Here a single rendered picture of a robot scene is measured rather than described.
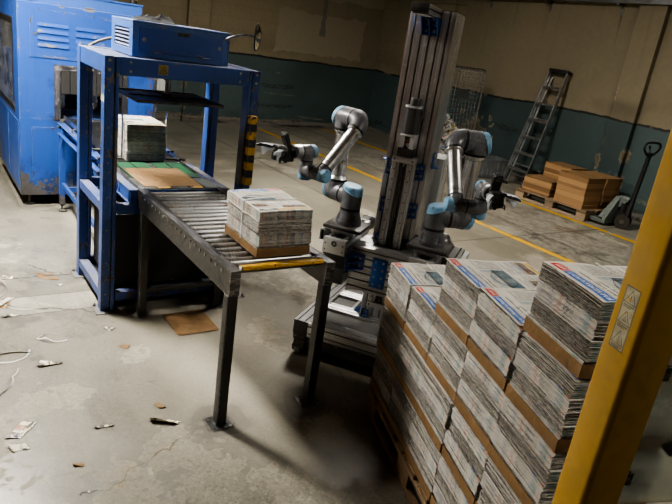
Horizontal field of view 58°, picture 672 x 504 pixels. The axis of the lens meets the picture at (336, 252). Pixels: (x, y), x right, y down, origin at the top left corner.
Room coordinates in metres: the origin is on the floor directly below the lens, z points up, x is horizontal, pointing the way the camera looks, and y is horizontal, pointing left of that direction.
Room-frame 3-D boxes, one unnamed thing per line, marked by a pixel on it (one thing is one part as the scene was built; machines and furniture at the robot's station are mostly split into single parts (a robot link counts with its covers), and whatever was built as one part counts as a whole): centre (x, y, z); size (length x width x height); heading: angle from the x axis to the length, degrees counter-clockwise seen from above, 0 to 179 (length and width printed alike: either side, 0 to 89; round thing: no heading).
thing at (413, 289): (2.31, -0.61, 0.42); 1.17 x 0.39 x 0.83; 16
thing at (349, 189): (3.40, -0.04, 0.98); 0.13 x 0.12 x 0.14; 46
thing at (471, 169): (3.26, -0.65, 1.19); 0.15 x 0.12 x 0.55; 98
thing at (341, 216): (3.39, -0.04, 0.87); 0.15 x 0.15 x 0.10
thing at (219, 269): (2.99, 0.82, 0.74); 1.34 x 0.05 x 0.12; 36
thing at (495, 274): (2.17, -0.64, 1.07); 0.37 x 0.29 x 0.01; 107
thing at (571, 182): (8.74, -3.19, 0.28); 1.20 x 0.83 x 0.57; 36
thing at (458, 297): (2.18, -0.65, 0.95); 0.38 x 0.29 x 0.23; 107
